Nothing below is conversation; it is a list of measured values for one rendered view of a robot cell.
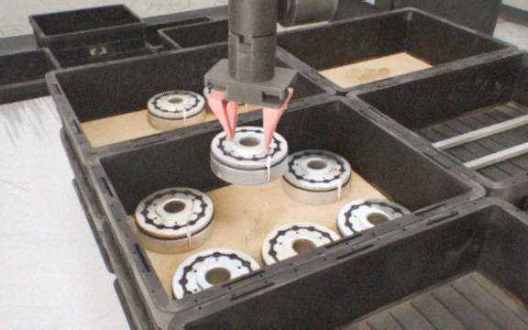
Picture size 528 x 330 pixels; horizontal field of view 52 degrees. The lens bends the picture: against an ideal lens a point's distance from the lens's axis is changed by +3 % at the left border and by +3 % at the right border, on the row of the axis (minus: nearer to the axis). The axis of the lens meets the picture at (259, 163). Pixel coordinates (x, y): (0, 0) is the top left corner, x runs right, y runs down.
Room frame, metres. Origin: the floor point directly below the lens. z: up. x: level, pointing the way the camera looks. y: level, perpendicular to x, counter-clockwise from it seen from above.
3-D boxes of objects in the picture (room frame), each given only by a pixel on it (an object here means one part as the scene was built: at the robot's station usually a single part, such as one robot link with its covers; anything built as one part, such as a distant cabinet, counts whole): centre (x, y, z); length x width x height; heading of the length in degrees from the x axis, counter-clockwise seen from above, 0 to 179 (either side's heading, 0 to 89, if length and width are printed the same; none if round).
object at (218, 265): (0.43, 0.05, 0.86); 0.05 x 0.05 x 0.01
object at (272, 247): (0.48, -0.05, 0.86); 0.10 x 0.10 x 0.01
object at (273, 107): (0.61, 0.00, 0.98); 0.07 x 0.07 x 0.09; 72
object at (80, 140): (0.81, 0.12, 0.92); 0.40 x 0.30 x 0.02; 118
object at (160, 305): (0.54, -0.02, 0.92); 0.40 x 0.30 x 0.02; 118
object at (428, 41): (0.99, -0.24, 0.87); 0.40 x 0.30 x 0.11; 118
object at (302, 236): (0.48, -0.05, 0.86); 0.05 x 0.05 x 0.01
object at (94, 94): (0.81, 0.12, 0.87); 0.40 x 0.30 x 0.11; 118
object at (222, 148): (0.61, 0.01, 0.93); 0.10 x 0.10 x 0.01
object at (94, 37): (2.17, 0.70, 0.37); 0.40 x 0.30 x 0.45; 119
